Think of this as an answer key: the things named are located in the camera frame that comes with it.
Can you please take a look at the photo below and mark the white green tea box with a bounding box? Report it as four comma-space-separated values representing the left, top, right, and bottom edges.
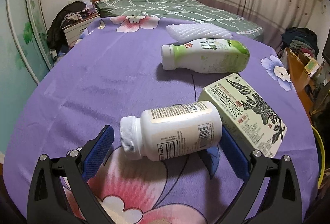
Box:
199, 73, 287, 158

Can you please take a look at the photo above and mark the white supplement bottle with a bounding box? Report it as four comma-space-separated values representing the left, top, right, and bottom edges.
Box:
120, 101, 223, 162

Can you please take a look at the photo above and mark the green white drink bottle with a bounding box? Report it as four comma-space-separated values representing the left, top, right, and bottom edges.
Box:
161, 38, 250, 74

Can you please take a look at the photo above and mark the white foam fruit net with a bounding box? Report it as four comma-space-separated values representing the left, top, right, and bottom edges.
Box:
166, 23, 233, 43

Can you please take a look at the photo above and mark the yellow rimmed trash bin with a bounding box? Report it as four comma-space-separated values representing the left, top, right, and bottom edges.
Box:
312, 126, 325, 189

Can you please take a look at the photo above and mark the wooden low cabinet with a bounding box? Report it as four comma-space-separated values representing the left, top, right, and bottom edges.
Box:
285, 48, 318, 126

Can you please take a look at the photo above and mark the purple floral tablecloth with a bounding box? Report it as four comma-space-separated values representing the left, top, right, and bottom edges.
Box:
3, 19, 318, 223

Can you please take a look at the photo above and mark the black bag on nightstand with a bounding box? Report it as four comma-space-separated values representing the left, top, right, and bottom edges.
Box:
46, 1, 86, 53

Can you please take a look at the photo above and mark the pile of folded clothes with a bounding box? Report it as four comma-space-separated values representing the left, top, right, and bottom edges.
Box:
280, 27, 319, 59

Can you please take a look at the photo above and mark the white nightstand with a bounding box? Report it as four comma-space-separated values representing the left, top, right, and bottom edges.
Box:
63, 13, 100, 47

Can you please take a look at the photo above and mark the green plaid bed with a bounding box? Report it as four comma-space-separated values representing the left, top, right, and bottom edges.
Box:
96, 0, 263, 41

